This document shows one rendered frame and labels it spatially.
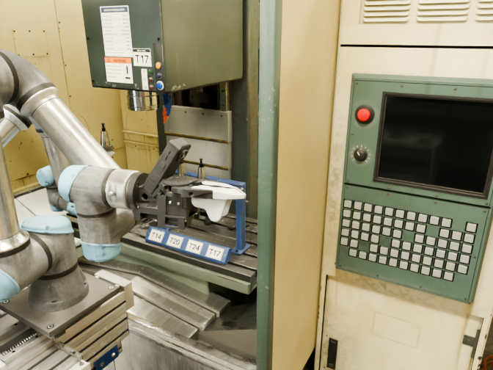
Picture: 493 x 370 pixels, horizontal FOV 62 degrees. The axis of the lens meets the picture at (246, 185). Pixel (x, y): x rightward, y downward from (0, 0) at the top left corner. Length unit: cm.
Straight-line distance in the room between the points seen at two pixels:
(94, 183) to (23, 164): 219
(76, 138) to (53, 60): 212
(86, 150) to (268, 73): 45
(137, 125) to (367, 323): 236
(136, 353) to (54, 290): 64
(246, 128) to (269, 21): 145
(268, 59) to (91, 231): 53
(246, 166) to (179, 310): 98
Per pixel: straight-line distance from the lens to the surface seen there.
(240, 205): 179
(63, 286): 119
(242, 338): 169
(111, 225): 85
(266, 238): 110
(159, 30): 177
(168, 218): 75
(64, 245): 115
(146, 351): 170
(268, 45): 98
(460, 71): 133
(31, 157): 301
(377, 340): 175
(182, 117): 256
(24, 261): 106
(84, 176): 82
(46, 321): 119
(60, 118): 99
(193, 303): 189
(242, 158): 243
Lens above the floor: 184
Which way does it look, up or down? 20 degrees down
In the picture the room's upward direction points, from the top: straight up
